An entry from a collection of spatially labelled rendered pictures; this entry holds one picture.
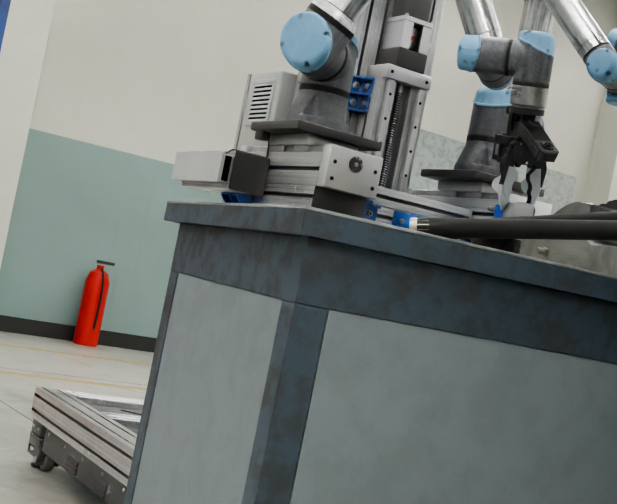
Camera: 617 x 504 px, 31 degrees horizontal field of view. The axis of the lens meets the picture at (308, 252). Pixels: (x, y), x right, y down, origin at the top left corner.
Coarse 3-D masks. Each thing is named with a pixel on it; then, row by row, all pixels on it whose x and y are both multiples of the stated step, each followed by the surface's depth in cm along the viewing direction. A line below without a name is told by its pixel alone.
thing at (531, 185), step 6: (528, 168) 229; (528, 174) 227; (534, 174) 226; (540, 174) 227; (528, 180) 227; (534, 180) 227; (540, 180) 227; (522, 186) 232; (528, 186) 228; (534, 186) 227; (540, 186) 227; (528, 192) 228; (534, 192) 227; (528, 198) 228; (534, 198) 227
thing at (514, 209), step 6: (510, 204) 225; (516, 204) 224; (522, 204) 225; (528, 204) 225; (492, 210) 235; (498, 210) 230; (504, 210) 227; (510, 210) 225; (516, 210) 224; (522, 210) 225; (528, 210) 225; (498, 216) 230; (504, 216) 227; (510, 216) 225; (516, 216) 225
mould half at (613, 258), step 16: (576, 208) 195; (592, 208) 192; (608, 208) 193; (528, 240) 207; (544, 240) 202; (560, 240) 198; (576, 240) 193; (592, 240) 191; (544, 256) 201; (560, 256) 197; (576, 256) 192; (592, 256) 188; (608, 256) 184; (608, 272) 184
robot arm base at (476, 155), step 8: (472, 136) 273; (480, 136) 271; (488, 136) 271; (472, 144) 272; (480, 144) 271; (488, 144) 270; (496, 144) 270; (464, 152) 274; (472, 152) 271; (480, 152) 270; (488, 152) 270; (496, 152) 270; (464, 160) 272; (472, 160) 270; (480, 160) 270; (488, 160) 269; (496, 160) 269; (456, 168) 274; (464, 168) 271; (472, 168) 270; (480, 168) 269; (488, 168) 268; (496, 168) 269
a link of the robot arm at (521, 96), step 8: (512, 88) 225; (520, 88) 222; (528, 88) 222; (536, 88) 221; (544, 88) 222; (512, 96) 224; (520, 96) 222; (528, 96) 222; (536, 96) 222; (544, 96) 223; (512, 104) 226; (520, 104) 223; (528, 104) 222; (536, 104) 222; (544, 104) 223
